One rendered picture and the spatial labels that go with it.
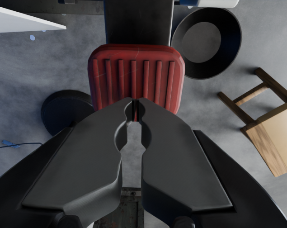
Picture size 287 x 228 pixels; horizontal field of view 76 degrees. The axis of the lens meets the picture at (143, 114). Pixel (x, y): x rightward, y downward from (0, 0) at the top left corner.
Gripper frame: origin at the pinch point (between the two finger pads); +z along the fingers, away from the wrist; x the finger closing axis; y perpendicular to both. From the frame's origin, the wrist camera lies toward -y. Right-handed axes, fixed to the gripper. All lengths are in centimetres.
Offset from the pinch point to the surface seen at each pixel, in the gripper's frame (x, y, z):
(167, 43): 2.7, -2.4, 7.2
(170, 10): 2.7, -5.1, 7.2
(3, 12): -34, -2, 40
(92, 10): -20, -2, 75
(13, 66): -62, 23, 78
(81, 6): -24, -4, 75
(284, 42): 66, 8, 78
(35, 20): -33, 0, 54
